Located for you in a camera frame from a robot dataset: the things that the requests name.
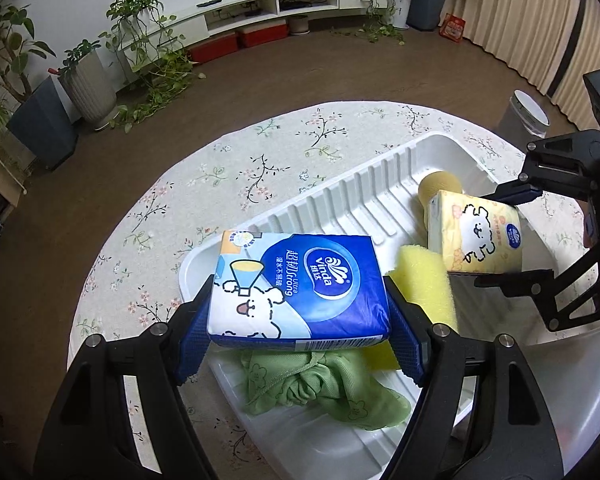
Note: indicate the dark tapered plant pot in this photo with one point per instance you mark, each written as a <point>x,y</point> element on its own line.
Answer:
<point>426,7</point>

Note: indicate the white plastic tray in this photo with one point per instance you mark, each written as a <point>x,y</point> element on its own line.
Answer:
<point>330,210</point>

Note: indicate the beige curtain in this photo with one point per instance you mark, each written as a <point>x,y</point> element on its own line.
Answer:
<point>520,10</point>

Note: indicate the yellow tissue pack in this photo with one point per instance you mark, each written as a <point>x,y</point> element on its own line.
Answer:
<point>472,235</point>

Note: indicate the small round pot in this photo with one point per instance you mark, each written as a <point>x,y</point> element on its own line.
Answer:
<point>298,23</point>

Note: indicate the large yellow sponge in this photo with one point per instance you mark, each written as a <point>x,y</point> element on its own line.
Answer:
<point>425,285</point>

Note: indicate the grey trash can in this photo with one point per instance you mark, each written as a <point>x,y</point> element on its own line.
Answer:
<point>522,115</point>

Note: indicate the white television cabinet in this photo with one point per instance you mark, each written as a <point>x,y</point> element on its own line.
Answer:
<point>280,2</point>

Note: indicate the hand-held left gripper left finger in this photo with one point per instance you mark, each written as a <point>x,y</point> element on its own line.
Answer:
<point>195,340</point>

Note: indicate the blue tissue pack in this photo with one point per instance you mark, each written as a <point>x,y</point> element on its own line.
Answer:
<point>300,285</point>

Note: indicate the small green plant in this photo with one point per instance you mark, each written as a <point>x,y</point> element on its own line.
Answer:
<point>77,55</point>

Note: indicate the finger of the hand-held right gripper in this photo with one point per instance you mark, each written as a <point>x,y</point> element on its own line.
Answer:
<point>555,160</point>
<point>570,290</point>

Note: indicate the tan gourd-shaped sponge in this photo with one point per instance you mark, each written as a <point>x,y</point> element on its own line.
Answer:
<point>437,187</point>

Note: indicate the dark square plant pot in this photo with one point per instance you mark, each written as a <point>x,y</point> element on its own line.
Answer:
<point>42,125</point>

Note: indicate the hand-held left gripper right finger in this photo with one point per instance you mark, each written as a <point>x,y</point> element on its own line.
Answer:
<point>405,345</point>

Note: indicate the white slim plant pot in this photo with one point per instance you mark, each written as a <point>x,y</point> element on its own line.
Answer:
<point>400,10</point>

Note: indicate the red bag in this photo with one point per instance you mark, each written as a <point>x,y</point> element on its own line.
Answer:
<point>453,27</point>

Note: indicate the trailing pothos plant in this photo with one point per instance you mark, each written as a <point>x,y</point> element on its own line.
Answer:
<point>145,35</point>

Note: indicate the red storage box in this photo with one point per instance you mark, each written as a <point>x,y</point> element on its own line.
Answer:
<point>212,50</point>
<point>262,35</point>

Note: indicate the tall leafy plant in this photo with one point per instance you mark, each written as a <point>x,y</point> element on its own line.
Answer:
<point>10,30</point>

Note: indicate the round table with floral cloth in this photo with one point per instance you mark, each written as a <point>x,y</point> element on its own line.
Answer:
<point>205,185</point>

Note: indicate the white ribbed plant pot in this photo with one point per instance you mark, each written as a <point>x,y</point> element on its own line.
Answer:
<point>90,87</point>

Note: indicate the green cloth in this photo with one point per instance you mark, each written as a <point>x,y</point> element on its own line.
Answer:
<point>300,380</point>

